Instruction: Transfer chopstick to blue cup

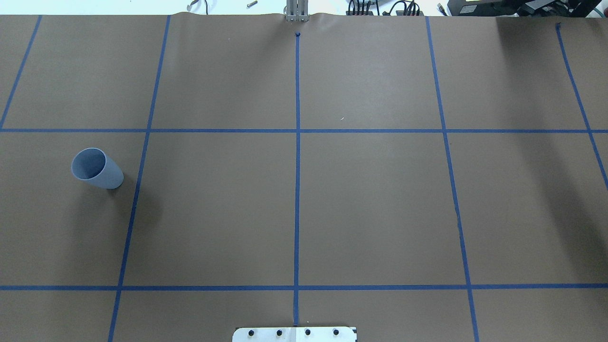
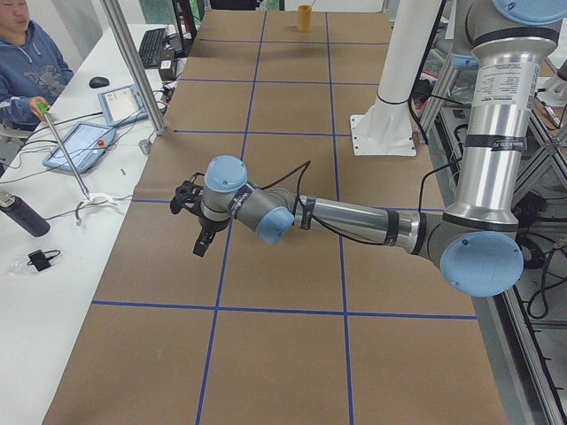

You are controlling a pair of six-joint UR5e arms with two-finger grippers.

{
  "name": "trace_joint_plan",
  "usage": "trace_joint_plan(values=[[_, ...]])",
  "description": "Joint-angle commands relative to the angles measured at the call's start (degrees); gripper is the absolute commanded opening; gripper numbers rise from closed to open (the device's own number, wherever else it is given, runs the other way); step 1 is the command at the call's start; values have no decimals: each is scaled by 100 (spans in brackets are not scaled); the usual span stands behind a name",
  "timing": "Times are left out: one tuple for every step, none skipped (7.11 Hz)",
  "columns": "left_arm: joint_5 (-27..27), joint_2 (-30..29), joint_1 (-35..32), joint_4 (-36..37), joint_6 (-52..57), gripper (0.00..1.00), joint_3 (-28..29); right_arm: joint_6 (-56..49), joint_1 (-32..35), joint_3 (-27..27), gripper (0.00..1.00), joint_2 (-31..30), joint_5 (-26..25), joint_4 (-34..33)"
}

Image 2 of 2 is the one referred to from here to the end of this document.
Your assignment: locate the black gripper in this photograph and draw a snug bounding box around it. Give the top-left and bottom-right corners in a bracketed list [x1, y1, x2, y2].
[193, 212, 230, 257]

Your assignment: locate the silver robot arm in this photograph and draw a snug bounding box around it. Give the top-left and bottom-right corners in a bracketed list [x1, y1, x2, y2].
[171, 1, 566, 297]

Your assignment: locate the yellow wooden cup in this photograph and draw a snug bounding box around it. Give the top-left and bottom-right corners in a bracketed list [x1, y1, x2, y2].
[297, 4, 312, 33]

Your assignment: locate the small metal cylinder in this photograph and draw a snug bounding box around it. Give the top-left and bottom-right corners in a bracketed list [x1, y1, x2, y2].
[138, 140, 151, 155]

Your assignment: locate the near blue teach pendant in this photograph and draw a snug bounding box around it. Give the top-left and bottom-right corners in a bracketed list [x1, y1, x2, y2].
[43, 122, 116, 174]

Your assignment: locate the blue teach pendant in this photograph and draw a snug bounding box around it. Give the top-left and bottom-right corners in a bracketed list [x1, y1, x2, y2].
[43, 122, 116, 174]
[97, 84, 148, 128]

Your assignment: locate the far blue teach pendant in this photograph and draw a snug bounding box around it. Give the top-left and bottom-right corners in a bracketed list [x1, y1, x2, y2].
[97, 84, 148, 128]

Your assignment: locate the small black adapter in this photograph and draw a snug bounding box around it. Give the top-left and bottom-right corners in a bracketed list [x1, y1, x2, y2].
[27, 250, 61, 272]

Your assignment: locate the black computer mouse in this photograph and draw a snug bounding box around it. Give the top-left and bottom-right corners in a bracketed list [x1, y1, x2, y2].
[89, 76, 110, 89]

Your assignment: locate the black water bottle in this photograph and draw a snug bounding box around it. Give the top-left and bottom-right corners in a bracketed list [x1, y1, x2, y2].
[1, 191, 50, 237]

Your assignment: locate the black computer keyboard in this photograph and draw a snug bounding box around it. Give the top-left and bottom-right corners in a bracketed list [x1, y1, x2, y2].
[138, 27, 167, 69]

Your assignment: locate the reacher grabber stick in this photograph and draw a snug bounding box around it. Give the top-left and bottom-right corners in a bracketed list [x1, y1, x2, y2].
[37, 102, 116, 226]

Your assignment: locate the seated person in blue hoodie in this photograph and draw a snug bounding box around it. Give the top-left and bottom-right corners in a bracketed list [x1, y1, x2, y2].
[0, 0, 74, 133]

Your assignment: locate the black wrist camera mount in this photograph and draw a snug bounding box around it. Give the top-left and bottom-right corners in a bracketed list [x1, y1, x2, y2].
[169, 172, 204, 217]

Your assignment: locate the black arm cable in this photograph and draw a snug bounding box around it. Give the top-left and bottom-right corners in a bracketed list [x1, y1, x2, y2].
[258, 159, 464, 243]

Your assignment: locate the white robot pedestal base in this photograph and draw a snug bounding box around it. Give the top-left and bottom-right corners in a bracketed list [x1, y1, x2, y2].
[350, 0, 443, 157]

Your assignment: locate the aluminium frame post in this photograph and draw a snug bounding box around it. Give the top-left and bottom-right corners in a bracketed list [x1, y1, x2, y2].
[100, 0, 166, 135]

